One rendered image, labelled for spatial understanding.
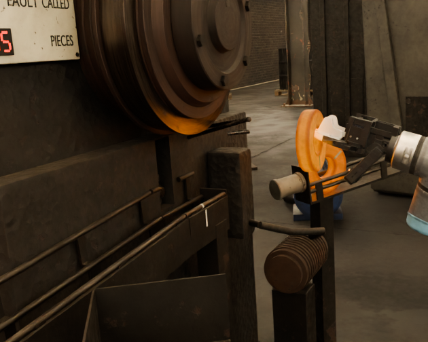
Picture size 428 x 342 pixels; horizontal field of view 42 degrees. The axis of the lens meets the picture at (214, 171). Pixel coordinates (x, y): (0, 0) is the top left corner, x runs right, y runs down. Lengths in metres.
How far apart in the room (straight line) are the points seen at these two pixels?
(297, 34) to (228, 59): 8.91
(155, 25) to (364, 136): 0.55
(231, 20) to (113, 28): 0.27
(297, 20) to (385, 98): 6.35
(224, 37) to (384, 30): 2.75
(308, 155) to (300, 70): 8.80
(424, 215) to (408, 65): 2.54
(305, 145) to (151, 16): 0.48
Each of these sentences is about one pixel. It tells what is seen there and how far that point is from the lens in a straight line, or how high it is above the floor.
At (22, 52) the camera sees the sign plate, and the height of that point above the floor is 1.08.
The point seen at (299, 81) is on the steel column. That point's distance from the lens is 10.14.
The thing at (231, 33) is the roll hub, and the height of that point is 1.09.
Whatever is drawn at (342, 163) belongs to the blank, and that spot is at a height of 0.71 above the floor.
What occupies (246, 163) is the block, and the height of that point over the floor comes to 0.76.
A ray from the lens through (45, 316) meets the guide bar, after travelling 0.92.
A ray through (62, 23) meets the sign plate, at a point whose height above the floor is 1.13.
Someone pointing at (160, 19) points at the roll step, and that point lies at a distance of 1.08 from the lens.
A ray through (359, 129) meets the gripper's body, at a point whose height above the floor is 0.86.
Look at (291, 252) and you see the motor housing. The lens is 1.50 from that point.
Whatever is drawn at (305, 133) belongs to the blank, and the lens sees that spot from 1.33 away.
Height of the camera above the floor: 1.06
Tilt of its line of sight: 12 degrees down
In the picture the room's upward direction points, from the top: 4 degrees counter-clockwise
